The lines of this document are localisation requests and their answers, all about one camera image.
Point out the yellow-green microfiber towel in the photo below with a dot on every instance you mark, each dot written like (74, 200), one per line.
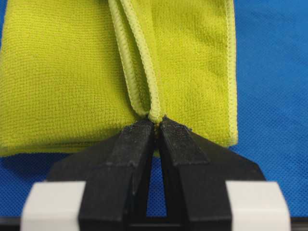
(75, 72)

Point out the blue table cloth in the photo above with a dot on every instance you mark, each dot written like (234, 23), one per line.
(272, 106)

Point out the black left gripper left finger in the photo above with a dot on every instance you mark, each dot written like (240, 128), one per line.
(116, 172)

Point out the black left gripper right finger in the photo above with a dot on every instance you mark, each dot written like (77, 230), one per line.
(195, 171)

